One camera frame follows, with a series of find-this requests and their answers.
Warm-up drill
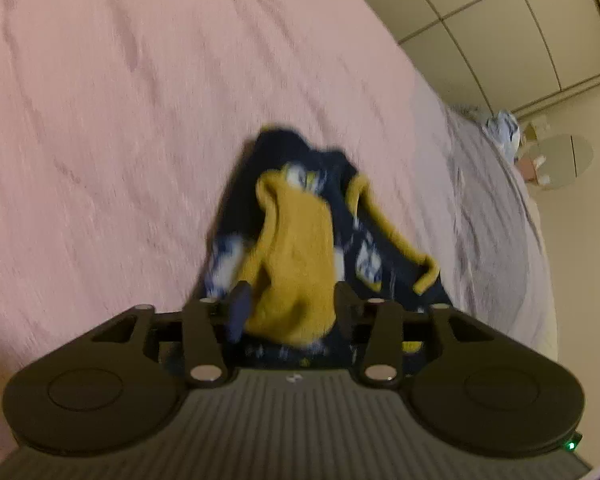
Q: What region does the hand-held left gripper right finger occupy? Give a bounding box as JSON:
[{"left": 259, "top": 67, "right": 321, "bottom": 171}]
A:
[{"left": 332, "top": 282, "right": 502, "bottom": 389}]

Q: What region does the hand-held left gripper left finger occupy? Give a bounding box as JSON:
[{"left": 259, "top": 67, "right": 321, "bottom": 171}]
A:
[{"left": 90, "top": 282, "right": 254, "bottom": 389}]

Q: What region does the navy pajama shirt yellow trim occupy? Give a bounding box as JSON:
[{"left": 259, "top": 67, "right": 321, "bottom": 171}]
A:
[{"left": 200, "top": 127, "right": 453, "bottom": 368}]

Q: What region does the grey bed sheet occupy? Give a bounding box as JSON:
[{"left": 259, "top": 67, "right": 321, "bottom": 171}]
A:
[{"left": 415, "top": 85, "right": 560, "bottom": 361}]

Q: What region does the pink textured blanket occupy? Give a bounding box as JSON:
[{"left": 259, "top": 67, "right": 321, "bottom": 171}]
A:
[{"left": 0, "top": 0, "right": 463, "bottom": 461}]

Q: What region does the small pink item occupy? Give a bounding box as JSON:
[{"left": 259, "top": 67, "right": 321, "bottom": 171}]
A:
[{"left": 517, "top": 155, "right": 544, "bottom": 184}]

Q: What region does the blue and white cloth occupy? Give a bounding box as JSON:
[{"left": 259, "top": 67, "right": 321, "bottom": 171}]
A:
[{"left": 482, "top": 110, "right": 524, "bottom": 162}]

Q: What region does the round mirror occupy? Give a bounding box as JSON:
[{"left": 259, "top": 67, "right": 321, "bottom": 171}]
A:
[{"left": 522, "top": 134, "right": 595, "bottom": 191}]

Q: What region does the cream wardrobe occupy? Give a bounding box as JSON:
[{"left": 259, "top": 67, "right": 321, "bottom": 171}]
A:
[{"left": 332, "top": 0, "right": 600, "bottom": 117}]

